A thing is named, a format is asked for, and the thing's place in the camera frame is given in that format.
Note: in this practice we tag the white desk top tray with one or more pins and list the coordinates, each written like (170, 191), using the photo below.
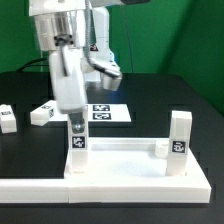
(130, 158)

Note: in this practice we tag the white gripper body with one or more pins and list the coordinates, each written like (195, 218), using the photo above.
(67, 80)

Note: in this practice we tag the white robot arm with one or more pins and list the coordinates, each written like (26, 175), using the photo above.
(75, 34)

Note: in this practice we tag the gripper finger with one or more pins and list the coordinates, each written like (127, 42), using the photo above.
(77, 122)

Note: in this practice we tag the white L-shaped corner guide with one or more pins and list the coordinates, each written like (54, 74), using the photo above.
(81, 189)

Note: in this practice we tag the fiducial marker plate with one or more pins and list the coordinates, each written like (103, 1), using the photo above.
(107, 113)

